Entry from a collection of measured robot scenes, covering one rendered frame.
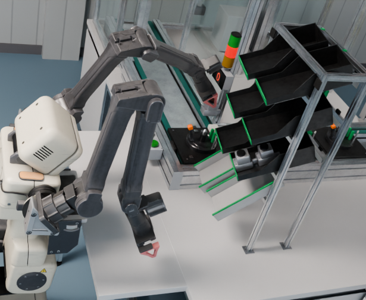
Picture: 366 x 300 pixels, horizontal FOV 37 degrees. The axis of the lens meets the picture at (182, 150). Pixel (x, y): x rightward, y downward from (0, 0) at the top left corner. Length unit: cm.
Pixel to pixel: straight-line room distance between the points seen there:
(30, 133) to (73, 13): 297
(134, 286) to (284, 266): 60
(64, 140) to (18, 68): 296
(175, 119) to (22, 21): 233
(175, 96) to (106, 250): 106
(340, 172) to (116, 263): 121
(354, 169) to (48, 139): 159
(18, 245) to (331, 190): 144
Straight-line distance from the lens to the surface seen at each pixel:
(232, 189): 211
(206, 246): 213
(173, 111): 269
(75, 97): 191
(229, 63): 244
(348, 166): 271
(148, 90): 144
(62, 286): 300
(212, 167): 221
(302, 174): 258
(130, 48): 174
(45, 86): 441
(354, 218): 257
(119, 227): 211
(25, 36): 475
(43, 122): 168
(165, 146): 238
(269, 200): 199
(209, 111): 230
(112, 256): 201
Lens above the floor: 237
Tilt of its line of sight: 36 degrees down
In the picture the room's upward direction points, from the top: 16 degrees clockwise
